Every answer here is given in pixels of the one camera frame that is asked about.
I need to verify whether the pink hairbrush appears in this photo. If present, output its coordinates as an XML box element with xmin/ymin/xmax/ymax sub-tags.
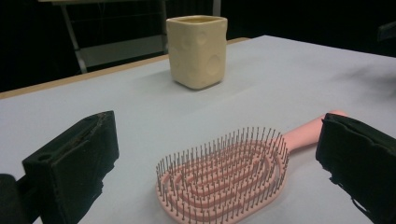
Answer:
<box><xmin>154</xmin><ymin>109</ymin><xmax>348</xmax><ymax>224</ymax></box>

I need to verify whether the cream square cup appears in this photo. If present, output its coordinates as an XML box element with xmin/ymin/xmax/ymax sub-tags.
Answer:
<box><xmin>165</xmin><ymin>14</ymin><xmax>229</xmax><ymax>91</ymax></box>

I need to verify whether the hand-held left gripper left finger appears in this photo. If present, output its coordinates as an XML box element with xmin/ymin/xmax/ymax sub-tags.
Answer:
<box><xmin>21</xmin><ymin>110</ymin><xmax>120</xmax><ymax>224</ymax></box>

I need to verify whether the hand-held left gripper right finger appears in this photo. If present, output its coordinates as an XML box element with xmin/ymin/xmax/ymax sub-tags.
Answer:
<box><xmin>316</xmin><ymin>112</ymin><xmax>396</xmax><ymax>224</ymax></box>

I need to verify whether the pale grey table mat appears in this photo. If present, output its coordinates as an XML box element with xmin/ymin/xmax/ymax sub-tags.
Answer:
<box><xmin>0</xmin><ymin>35</ymin><xmax>396</xmax><ymax>224</ymax></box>

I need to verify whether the white metal stand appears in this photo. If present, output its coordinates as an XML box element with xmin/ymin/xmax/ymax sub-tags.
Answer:
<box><xmin>38</xmin><ymin>0</ymin><xmax>222</xmax><ymax>75</ymax></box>

